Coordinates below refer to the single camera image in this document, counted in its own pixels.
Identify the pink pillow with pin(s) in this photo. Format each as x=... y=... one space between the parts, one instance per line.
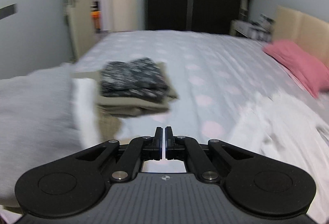
x=311 y=72

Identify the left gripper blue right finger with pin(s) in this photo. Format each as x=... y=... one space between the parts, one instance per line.
x=192 y=154

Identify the grey polka dot bedsheet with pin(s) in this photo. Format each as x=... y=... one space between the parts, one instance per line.
x=214 y=76

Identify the cream room door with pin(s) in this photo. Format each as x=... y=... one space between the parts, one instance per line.
x=81 y=26

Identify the black patterned folded garment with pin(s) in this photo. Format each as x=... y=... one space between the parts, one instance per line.
x=140 y=78

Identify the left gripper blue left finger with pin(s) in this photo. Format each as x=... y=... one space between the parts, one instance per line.
x=130 y=158

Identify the beige folded trousers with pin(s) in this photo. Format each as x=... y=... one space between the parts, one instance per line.
x=130 y=106

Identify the white nightstand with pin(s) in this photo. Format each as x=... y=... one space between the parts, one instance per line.
x=260 y=30

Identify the beige leather headboard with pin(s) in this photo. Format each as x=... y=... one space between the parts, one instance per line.
x=308 y=32

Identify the pile of folded clothes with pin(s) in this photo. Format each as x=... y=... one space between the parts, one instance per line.
x=45 y=116

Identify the white t-shirt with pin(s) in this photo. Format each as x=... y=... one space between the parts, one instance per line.
x=284 y=128

